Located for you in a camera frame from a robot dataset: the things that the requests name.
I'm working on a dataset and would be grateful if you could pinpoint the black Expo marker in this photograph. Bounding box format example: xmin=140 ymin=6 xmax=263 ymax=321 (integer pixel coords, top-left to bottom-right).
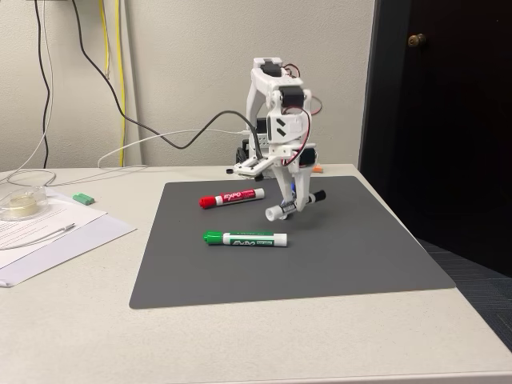
xmin=265 ymin=190 xmax=327 ymax=222

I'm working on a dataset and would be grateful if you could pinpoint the red Expo marker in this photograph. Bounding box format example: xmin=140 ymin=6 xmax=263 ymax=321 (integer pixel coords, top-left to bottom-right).
xmin=198 ymin=187 xmax=266 ymax=210

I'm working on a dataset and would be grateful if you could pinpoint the green Expo marker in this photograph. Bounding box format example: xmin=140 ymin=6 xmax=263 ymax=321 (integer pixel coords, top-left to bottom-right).
xmin=202 ymin=230 xmax=289 ymax=249

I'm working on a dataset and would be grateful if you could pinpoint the grey mat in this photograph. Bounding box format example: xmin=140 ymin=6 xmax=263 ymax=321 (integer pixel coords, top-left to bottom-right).
xmin=128 ymin=175 xmax=458 ymax=310

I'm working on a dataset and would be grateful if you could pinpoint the dark door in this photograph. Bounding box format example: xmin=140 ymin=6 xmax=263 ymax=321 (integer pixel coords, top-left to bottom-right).
xmin=358 ymin=0 xmax=512 ymax=278

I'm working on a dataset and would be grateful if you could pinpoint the blank white paper sheet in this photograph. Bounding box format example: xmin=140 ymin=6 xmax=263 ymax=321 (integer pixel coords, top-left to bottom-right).
xmin=0 ymin=214 xmax=138 ymax=289

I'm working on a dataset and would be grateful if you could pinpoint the printed white paper sheet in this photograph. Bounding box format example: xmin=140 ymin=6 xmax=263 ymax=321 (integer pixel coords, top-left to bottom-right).
xmin=0 ymin=187 xmax=110 ymax=252

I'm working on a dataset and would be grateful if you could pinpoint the black camera on white mount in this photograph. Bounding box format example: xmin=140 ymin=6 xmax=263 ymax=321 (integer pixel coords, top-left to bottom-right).
xmin=233 ymin=155 xmax=278 ymax=178

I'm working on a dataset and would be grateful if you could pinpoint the white cable to robot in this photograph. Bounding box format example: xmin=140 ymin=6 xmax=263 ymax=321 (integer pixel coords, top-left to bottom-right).
xmin=97 ymin=127 xmax=251 ymax=169

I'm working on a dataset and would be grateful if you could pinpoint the white wall cable raceway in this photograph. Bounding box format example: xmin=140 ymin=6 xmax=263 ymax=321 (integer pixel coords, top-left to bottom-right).
xmin=118 ymin=0 xmax=144 ymax=166

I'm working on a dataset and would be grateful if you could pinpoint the thick black camera cable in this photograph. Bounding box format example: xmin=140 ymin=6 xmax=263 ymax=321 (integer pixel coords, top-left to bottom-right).
xmin=70 ymin=0 xmax=264 ymax=162

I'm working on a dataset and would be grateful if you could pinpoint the long yellow cable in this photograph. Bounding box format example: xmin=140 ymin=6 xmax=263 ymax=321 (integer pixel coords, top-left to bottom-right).
xmin=114 ymin=0 xmax=127 ymax=166

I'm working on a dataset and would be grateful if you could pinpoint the short yellow cable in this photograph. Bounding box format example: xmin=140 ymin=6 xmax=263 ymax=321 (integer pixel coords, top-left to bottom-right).
xmin=98 ymin=0 xmax=112 ymax=81

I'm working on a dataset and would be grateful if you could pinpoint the short white cable with plug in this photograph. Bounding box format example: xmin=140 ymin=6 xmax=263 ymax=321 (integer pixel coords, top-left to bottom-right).
xmin=0 ymin=222 xmax=77 ymax=251

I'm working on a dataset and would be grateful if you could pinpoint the thin black hanging cable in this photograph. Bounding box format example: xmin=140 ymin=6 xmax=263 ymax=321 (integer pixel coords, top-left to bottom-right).
xmin=33 ymin=0 xmax=54 ymax=169

